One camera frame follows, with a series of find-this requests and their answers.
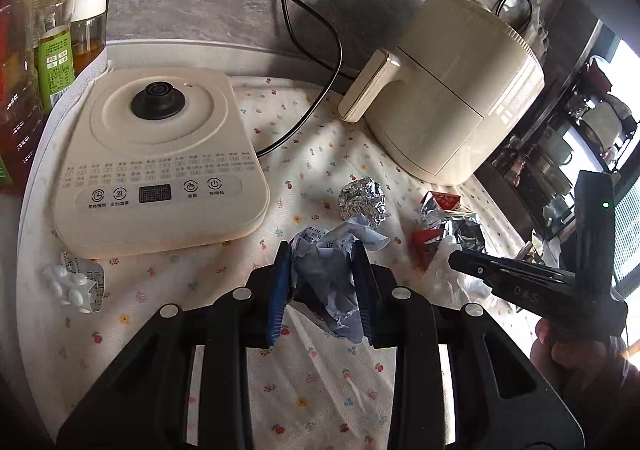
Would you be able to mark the cream kettle heating base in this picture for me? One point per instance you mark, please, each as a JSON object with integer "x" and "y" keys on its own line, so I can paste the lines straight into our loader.
{"x": 165, "y": 145}

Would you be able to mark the printed paper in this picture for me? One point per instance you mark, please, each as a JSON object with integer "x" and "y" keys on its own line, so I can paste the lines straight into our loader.
{"x": 320, "y": 275}

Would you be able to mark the clear plastic wrap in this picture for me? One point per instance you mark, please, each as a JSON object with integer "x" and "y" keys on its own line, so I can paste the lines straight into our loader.
{"x": 450, "y": 287}

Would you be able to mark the window blind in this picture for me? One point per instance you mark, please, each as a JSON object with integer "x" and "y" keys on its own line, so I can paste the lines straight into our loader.
{"x": 627, "y": 235}

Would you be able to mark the red and silver wrapper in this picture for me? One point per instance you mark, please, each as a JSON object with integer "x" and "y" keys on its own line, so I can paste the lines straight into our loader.
{"x": 462, "y": 232}
{"x": 440, "y": 205}

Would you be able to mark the white pill blister pack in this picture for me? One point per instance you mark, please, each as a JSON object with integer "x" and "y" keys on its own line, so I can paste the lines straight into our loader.
{"x": 65, "y": 285}

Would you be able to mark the black dish rack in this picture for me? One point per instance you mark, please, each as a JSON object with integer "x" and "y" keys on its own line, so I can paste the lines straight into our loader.
{"x": 550, "y": 170}

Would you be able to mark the cream air fryer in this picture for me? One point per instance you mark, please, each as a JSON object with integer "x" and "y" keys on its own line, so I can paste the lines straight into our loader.
{"x": 450, "y": 105}

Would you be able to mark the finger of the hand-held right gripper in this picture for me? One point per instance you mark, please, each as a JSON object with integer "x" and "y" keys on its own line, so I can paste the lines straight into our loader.
{"x": 500, "y": 270}

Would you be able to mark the floral tablecloth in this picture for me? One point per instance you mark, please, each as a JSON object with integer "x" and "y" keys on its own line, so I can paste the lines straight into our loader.
{"x": 310, "y": 155}

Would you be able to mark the yellow-capped green label bottle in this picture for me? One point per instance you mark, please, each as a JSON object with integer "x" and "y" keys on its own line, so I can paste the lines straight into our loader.
{"x": 55, "y": 70}

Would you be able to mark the person's right hand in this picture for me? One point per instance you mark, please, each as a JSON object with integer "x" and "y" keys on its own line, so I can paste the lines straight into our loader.
{"x": 580, "y": 360}

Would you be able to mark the crumpled foil ball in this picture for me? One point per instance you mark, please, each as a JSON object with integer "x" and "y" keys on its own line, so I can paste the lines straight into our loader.
{"x": 362, "y": 200}

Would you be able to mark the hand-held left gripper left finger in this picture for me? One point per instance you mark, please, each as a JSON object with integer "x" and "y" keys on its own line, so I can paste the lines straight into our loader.
{"x": 280, "y": 290}

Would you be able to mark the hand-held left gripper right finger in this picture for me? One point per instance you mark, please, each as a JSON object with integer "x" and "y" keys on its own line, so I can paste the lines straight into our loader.
{"x": 362, "y": 290}

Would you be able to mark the large red label oil bottle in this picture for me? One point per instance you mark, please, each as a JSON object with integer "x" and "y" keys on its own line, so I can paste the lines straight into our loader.
{"x": 15, "y": 120}

